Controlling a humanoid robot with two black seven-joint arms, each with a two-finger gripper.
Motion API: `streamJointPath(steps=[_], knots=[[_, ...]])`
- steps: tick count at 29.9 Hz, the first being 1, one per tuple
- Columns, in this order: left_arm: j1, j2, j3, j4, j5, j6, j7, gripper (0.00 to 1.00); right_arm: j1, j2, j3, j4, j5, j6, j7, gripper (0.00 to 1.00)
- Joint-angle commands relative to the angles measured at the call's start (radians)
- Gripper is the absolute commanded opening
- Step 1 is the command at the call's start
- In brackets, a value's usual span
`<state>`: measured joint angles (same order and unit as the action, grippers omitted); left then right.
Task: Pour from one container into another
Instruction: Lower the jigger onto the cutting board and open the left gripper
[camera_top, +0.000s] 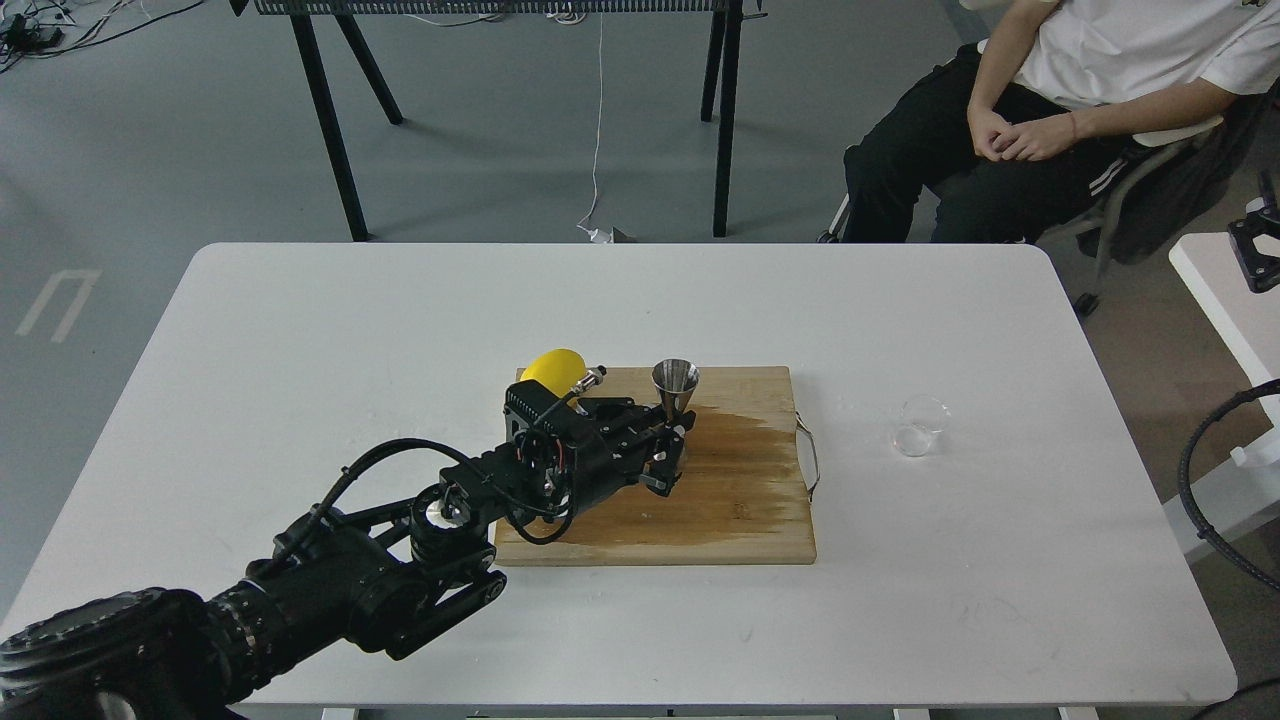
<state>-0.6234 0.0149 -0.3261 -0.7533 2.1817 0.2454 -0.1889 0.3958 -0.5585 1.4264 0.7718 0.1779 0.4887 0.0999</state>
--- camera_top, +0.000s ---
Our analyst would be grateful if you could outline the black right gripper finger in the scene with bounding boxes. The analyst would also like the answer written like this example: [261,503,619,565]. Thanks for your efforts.
[1228,170,1279,293]

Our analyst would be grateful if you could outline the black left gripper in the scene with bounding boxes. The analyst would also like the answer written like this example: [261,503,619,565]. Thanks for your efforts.
[504,380,698,512]

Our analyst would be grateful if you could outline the steel double jigger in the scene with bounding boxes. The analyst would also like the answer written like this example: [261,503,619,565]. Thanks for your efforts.
[652,357,700,424]

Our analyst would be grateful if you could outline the clear glass measuring cup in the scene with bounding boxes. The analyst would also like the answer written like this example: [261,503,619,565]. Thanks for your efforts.
[892,395,952,457]

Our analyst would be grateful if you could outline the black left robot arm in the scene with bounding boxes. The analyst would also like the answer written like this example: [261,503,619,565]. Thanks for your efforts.
[3,369,696,719]

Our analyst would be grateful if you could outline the wooden cutting board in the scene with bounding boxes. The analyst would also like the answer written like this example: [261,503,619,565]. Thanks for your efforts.
[494,366,817,568]

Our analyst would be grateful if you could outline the yellow lemon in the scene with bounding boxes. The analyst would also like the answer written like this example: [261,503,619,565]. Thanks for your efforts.
[518,348,588,397]

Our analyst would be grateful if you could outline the seated person white shirt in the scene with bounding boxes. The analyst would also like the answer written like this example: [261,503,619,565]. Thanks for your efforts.
[842,1,1279,243]

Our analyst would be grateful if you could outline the chair with grey frame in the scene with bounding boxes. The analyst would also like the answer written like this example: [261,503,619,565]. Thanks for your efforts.
[842,47,1277,261]

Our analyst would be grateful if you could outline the white hanging cable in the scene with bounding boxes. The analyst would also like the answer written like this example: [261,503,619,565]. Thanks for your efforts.
[575,10,636,243]

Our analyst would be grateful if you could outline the black metal frame table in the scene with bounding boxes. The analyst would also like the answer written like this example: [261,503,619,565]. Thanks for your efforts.
[228,0,769,242]

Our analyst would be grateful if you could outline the black floor cables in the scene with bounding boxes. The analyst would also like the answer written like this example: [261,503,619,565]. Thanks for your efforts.
[0,0,206,70]

